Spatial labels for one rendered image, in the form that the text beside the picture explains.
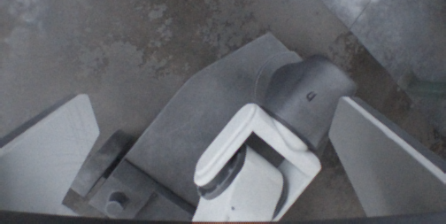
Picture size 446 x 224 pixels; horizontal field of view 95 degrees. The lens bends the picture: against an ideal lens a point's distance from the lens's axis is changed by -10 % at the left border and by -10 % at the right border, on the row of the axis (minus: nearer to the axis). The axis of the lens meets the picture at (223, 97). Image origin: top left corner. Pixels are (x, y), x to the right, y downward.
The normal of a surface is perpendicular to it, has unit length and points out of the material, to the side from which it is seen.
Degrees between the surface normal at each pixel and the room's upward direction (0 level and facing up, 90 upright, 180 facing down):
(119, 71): 0
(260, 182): 35
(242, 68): 0
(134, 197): 0
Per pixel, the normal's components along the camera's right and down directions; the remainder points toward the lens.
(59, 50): 0.16, 0.10
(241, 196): 0.51, -0.38
